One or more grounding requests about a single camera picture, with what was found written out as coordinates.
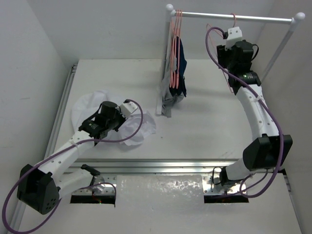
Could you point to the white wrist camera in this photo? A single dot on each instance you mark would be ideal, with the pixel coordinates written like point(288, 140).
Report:
point(232, 36)
point(127, 108)

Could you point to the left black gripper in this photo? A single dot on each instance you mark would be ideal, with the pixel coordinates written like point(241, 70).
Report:
point(119, 121)

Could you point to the white shirt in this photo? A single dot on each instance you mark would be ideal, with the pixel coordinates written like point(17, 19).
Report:
point(89, 103)

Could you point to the dark blue hanging garment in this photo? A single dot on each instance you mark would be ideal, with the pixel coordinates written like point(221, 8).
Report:
point(183, 63)

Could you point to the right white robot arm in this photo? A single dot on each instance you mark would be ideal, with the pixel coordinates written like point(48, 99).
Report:
point(267, 148)

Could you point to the grey hanging garment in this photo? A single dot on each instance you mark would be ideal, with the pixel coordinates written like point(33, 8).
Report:
point(168, 100)

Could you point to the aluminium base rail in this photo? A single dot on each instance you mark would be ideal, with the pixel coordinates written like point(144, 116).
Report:
point(111, 168)

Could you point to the white clothes rack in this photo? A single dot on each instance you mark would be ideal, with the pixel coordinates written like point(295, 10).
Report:
point(293, 23)

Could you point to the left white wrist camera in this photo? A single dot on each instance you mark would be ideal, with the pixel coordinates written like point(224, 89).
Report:
point(127, 108)

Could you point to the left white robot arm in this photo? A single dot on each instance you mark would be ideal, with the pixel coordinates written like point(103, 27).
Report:
point(45, 183)

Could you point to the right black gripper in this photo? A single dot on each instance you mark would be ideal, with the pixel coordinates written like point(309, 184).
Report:
point(223, 53)

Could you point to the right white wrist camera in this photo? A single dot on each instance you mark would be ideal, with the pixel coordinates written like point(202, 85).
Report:
point(232, 36)

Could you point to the pink hangers on rack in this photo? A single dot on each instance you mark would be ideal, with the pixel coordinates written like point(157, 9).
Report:
point(175, 50)

